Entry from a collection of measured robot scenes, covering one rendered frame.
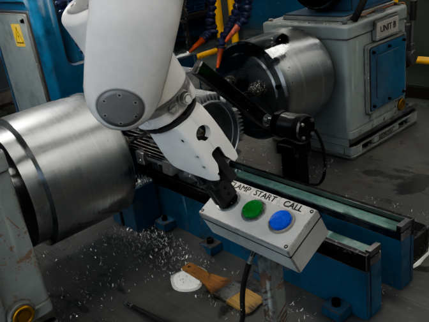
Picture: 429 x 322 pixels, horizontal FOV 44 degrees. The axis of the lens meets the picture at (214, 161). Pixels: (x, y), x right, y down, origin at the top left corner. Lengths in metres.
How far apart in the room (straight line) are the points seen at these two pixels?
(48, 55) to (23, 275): 0.53
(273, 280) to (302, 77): 0.62
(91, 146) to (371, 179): 0.73
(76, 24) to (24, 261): 0.48
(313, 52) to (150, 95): 0.86
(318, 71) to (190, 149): 0.74
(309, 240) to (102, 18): 0.38
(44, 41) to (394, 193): 0.87
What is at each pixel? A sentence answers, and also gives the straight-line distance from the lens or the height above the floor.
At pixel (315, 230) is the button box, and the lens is 0.70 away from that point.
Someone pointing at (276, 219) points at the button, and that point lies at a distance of 0.69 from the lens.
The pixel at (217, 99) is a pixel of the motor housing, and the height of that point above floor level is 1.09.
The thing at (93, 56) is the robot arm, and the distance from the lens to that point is 0.50.
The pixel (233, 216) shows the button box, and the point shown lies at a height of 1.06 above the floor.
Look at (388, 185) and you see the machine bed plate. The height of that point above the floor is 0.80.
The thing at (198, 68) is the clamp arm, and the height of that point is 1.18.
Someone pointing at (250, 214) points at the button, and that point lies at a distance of 0.72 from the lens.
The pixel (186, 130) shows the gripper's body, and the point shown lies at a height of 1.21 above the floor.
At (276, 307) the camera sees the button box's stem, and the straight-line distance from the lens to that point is 0.82.
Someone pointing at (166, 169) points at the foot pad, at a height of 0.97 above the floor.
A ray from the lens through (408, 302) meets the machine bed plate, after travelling 1.00.
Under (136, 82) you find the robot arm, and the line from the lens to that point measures 0.50.
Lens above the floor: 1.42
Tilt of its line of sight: 23 degrees down
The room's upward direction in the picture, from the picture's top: 8 degrees counter-clockwise
